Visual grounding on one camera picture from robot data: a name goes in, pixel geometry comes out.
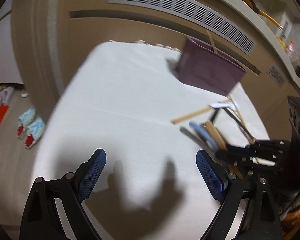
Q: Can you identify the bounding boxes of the wooden spoon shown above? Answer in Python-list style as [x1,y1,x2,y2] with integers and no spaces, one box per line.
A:
[205,121,227,151]

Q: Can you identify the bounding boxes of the metal spoon black handle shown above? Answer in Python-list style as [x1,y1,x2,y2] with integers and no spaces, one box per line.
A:
[223,108,256,144]

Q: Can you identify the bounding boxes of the blue plastic spoon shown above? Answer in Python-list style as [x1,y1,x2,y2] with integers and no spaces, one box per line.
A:
[189,121,219,151]

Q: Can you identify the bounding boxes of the wooden chopstick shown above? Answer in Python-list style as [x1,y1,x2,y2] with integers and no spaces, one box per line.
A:
[205,29,218,54]
[228,95,256,144]
[171,99,231,125]

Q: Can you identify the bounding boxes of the small white ball spoon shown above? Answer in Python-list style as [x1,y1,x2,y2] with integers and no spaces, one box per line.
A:
[250,157,275,167]

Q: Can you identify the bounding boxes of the white plastic spoon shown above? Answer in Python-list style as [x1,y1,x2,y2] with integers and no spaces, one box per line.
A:
[210,101,238,111]

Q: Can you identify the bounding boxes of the blue patterned slippers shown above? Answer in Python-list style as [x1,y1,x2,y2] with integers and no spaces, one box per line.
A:
[17,108,45,149]

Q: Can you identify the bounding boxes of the small grey vent grille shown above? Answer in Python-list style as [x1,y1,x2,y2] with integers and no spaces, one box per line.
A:
[267,64,286,87]

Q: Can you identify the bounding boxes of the purple plastic utensil holder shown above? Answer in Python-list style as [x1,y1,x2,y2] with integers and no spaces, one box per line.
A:
[175,36,246,96]

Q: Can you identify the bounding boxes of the white table cloth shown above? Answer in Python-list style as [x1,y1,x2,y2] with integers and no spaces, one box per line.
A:
[31,41,272,240]

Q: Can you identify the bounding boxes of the orange capped bottle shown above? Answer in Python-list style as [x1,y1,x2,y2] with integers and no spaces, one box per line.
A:
[286,40,295,57]

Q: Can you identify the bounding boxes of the white slippers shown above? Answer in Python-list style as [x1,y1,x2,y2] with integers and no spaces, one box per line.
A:
[0,86,14,107]

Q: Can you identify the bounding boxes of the large grey vent grille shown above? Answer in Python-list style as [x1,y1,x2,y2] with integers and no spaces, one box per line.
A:
[108,0,256,55]

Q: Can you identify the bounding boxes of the black frying pan yellow handle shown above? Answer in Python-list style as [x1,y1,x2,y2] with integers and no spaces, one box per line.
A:
[242,0,282,30]

